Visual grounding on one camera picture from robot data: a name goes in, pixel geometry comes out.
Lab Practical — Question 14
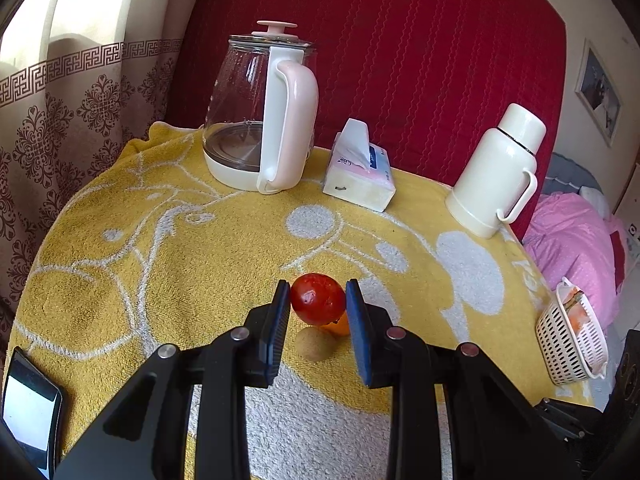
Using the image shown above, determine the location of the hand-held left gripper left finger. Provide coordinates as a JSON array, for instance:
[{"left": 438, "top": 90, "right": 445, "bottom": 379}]
[{"left": 52, "top": 280, "right": 292, "bottom": 480}]

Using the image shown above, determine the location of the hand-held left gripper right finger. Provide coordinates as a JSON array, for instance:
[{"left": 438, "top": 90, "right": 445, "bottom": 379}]
[{"left": 345, "top": 278, "right": 583, "bottom": 480}]

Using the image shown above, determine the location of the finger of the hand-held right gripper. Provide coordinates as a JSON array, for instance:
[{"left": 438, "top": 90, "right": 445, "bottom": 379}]
[{"left": 537, "top": 396, "right": 608, "bottom": 443}]

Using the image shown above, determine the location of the red tomato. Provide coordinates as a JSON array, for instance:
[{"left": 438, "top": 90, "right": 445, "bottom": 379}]
[{"left": 291, "top": 273, "right": 347, "bottom": 326}]

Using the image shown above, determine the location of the white plastic basket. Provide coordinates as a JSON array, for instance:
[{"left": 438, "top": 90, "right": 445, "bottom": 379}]
[{"left": 535, "top": 276, "right": 609, "bottom": 386}]

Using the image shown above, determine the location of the small orange fruit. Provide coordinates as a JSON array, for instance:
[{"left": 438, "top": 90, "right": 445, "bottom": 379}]
[{"left": 322, "top": 312, "right": 352, "bottom": 336}]

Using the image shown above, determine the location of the brown kiwi fruit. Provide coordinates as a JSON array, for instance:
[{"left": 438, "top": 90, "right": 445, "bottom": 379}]
[{"left": 294, "top": 327, "right": 337, "bottom": 362}]

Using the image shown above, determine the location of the orange in plastic bag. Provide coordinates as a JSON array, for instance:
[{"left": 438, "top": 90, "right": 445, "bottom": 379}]
[{"left": 562, "top": 285, "right": 596, "bottom": 333}]

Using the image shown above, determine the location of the dark red cloth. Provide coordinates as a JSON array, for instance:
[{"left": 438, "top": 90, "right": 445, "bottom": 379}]
[{"left": 610, "top": 232, "right": 626, "bottom": 286}]

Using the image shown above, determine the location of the pink dotted duvet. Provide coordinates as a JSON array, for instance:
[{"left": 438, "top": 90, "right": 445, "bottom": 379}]
[{"left": 522, "top": 192, "right": 626, "bottom": 331}]

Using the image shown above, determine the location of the yellow patterned towel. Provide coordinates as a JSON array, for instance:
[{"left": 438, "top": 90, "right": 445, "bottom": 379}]
[{"left": 7, "top": 121, "right": 596, "bottom": 480}]

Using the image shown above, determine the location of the tissue pack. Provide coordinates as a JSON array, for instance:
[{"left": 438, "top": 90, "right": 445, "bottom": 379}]
[{"left": 322, "top": 118, "right": 396, "bottom": 212}]

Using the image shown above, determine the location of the white wardrobe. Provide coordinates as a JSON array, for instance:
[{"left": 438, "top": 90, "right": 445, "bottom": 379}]
[{"left": 612, "top": 157, "right": 640, "bottom": 271}]

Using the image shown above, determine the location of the white pillow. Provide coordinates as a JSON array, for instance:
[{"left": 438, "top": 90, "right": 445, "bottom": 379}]
[{"left": 580, "top": 186, "right": 611, "bottom": 216}]

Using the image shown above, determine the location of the grey padded headboard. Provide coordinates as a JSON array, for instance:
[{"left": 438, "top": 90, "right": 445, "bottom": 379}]
[{"left": 542, "top": 152, "right": 603, "bottom": 196}]

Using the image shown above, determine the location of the glass electric kettle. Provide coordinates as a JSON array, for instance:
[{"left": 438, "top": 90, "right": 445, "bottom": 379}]
[{"left": 202, "top": 20, "right": 320, "bottom": 195}]

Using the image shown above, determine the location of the white thermos flask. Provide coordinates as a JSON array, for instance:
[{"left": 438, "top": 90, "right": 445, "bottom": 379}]
[{"left": 445, "top": 103, "right": 547, "bottom": 239}]

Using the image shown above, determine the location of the black smartphone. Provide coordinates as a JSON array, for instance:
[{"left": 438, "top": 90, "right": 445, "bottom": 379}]
[{"left": 1, "top": 346, "right": 65, "bottom": 480}]

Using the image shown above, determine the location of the patterned beige curtain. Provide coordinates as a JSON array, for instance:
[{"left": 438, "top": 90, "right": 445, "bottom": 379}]
[{"left": 0, "top": 0, "right": 216, "bottom": 356}]

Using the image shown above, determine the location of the red quilted mattress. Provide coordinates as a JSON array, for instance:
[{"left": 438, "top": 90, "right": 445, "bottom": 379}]
[{"left": 165, "top": 0, "right": 568, "bottom": 186}]

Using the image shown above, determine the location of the framed wall photo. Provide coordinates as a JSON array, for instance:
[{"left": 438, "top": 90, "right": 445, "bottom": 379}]
[{"left": 574, "top": 38, "right": 622, "bottom": 147}]

